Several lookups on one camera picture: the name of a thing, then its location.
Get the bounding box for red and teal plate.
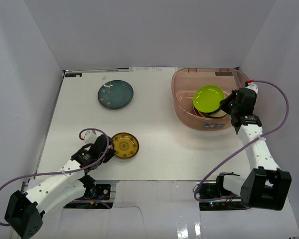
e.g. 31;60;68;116
193;107;230;120

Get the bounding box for yellow patterned plate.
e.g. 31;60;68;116
112;132;140;159

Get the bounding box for lime green plate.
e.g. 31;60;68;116
193;85;225;113

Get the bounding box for dark blue ceramic plate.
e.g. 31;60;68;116
97;80;134;110

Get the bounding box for cream plate with black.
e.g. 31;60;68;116
209;110;227;118

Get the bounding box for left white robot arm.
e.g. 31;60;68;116
4;134;115;239

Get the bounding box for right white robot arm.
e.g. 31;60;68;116
215;83;292;211

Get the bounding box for pink translucent plastic bin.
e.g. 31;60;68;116
171;68;249;131

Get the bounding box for papers at table back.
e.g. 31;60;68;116
129;67;178;73

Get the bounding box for black label sticker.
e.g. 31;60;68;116
64;73;82;78

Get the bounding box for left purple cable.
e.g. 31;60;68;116
0;128;110;227

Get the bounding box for purple cable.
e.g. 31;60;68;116
193;79;290;202
0;128;110;227

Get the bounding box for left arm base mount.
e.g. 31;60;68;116
64;184;113;209

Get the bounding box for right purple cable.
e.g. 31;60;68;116
193;79;290;202

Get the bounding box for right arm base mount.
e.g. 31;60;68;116
197;181;248;212

